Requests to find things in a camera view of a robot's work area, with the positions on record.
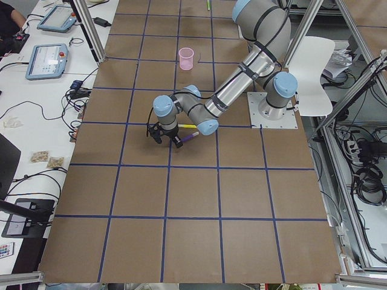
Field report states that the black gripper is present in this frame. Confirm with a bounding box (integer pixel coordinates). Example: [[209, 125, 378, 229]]
[[159, 123, 183, 148]]

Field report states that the purple marker pen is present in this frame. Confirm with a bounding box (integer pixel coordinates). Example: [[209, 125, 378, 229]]
[[181, 131, 200, 143]]

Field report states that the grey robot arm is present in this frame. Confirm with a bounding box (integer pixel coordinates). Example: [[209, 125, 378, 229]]
[[146, 1, 298, 147]]

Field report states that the translucent pink plastic cup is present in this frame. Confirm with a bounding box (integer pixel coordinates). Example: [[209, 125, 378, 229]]
[[178, 47, 195, 71]]

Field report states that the yellow marker pen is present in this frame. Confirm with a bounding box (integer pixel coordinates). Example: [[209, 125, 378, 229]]
[[178, 124, 197, 129]]

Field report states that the blue black usb hub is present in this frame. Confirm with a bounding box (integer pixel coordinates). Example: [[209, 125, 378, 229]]
[[69, 80, 91, 100]]

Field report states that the bag of nuts right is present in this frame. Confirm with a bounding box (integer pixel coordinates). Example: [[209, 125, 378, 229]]
[[47, 156, 65, 169]]

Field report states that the bag of nuts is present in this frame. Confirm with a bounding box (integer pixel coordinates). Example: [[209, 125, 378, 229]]
[[29, 150, 50, 163], [47, 156, 65, 169]]

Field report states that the bag of nuts left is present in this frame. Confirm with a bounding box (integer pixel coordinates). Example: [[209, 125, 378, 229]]
[[29, 150, 50, 163]]

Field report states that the black power adapter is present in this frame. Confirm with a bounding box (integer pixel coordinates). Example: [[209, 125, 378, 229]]
[[93, 17, 111, 27]]

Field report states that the near blue teach pendant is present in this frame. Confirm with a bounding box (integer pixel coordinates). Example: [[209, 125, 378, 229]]
[[25, 43, 68, 80]]

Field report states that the blue teach pendant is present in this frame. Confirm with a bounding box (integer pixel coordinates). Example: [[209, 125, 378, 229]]
[[25, 43, 68, 80], [37, 5, 77, 33]]

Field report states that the white plastic chair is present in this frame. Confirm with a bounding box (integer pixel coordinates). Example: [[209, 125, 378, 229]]
[[288, 36, 335, 117]]

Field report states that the white crumpled plastic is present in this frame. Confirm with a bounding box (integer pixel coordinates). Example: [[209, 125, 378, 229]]
[[3, 117, 24, 129]]

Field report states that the black monitor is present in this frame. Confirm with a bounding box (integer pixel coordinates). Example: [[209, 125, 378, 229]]
[[0, 135, 21, 200]]

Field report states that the far blue teach pendant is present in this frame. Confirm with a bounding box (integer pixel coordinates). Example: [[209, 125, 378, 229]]
[[37, 5, 77, 33]]

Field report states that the white power strip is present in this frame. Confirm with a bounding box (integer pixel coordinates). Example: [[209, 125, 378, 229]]
[[345, 139, 362, 166]]

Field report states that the black monitor stand base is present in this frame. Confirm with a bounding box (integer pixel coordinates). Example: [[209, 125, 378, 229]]
[[1, 198, 54, 238]]

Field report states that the white remote control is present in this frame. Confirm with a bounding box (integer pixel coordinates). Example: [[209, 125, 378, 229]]
[[0, 242, 15, 259]]

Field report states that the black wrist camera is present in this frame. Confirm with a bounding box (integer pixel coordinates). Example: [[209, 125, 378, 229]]
[[146, 122, 163, 144]]

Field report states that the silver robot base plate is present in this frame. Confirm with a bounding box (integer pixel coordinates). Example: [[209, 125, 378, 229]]
[[247, 92, 298, 129]]

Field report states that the aluminium frame post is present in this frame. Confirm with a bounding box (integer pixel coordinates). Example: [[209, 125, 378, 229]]
[[68, 0, 106, 63]]

